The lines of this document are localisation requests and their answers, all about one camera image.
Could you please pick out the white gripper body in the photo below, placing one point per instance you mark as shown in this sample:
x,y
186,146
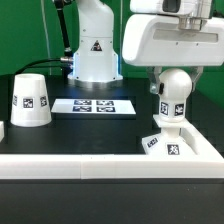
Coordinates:
x,y
153,40

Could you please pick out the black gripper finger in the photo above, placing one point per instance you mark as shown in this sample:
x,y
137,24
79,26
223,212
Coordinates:
x,y
156,85
195,74

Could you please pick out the white lamp bulb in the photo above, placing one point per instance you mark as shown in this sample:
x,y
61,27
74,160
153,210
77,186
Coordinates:
x,y
177,86

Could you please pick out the white lamp base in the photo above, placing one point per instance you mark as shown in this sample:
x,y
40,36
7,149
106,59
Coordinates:
x,y
168,142

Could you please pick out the white lamp shade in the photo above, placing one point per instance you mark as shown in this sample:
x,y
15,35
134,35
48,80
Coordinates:
x,y
30,104

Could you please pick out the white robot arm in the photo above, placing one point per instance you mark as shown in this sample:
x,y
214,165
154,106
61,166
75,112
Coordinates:
x,y
95,63

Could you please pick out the white marker sheet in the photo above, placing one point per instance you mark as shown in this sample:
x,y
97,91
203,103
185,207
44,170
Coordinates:
x,y
93,106

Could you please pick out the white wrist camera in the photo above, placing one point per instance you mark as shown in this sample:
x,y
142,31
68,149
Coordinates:
x,y
179,7

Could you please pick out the white fence wall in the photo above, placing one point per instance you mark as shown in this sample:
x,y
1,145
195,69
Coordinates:
x,y
207,163

